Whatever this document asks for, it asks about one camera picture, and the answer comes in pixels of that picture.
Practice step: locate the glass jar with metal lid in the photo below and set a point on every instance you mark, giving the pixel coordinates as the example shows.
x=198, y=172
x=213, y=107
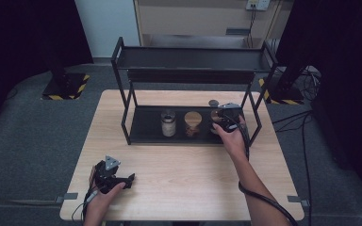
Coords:
x=168, y=124

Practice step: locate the grey round table grommet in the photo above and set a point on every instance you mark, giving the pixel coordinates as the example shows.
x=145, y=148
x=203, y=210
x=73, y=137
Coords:
x=213, y=102

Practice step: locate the person's right hand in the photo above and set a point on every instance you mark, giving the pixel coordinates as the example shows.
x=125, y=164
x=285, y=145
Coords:
x=235, y=142

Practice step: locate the beige wooden cabinet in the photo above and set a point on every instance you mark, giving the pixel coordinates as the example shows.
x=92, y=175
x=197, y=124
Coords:
x=194, y=19

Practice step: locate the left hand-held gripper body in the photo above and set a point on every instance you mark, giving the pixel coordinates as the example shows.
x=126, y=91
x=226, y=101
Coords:
x=105, y=179

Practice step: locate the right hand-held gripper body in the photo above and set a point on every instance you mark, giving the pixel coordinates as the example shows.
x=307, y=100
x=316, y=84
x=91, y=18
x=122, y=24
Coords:
x=231, y=113

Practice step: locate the dark curtain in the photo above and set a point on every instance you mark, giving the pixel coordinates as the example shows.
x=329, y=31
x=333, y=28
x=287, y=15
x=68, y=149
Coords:
x=22, y=37
x=348, y=78

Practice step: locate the white wall socket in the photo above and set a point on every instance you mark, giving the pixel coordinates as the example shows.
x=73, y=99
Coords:
x=258, y=4

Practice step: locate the glass jar with wooden lid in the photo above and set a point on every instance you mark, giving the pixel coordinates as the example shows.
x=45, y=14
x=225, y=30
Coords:
x=214, y=116
x=192, y=122

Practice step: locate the grey table edge bracket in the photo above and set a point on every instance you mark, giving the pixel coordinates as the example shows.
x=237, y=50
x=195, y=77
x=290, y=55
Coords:
x=297, y=200
x=67, y=197

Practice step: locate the black stand with striped base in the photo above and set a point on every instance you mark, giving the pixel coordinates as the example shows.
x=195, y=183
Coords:
x=64, y=86
x=287, y=92

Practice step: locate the black metal two-tier shelf rack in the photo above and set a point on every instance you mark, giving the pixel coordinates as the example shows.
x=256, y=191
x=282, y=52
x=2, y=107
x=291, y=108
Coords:
x=151, y=125

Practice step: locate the person's left hand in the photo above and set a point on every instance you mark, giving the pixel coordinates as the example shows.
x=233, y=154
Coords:
x=100, y=204

